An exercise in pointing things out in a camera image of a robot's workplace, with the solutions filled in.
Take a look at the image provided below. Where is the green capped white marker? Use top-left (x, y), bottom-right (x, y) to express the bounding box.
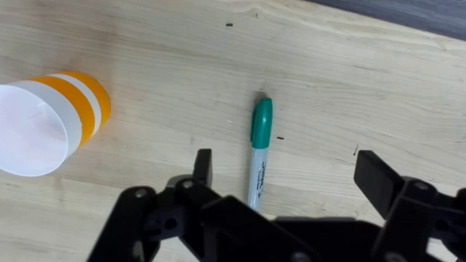
top-left (248, 98), bottom-right (272, 210)

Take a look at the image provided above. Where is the orange striped white cup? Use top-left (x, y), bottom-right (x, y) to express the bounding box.
top-left (0, 72), bottom-right (111, 178)

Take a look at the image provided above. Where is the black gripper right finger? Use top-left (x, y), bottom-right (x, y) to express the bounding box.
top-left (353, 149), bottom-right (466, 262)

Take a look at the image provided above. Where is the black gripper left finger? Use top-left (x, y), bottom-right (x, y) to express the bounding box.
top-left (86, 147), bottom-right (254, 262)

